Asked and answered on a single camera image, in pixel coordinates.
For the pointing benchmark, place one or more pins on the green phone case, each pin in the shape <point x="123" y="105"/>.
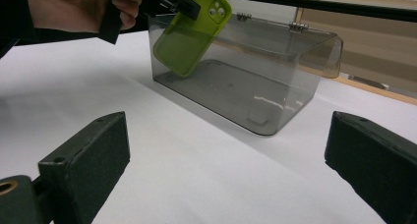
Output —
<point x="183" y="47"/>

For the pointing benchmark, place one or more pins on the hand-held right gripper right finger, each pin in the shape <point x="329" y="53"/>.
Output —
<point x="377" y="165"/>

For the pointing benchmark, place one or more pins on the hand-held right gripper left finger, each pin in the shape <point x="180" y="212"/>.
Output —
<point x="88" y="165"/>

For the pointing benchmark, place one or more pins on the transparent grey lidded box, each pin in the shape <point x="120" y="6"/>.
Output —
<point x="236" y="86"/>

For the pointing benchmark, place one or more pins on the black horizontal bar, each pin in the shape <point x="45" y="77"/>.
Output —
<point x="327" y="5"/>

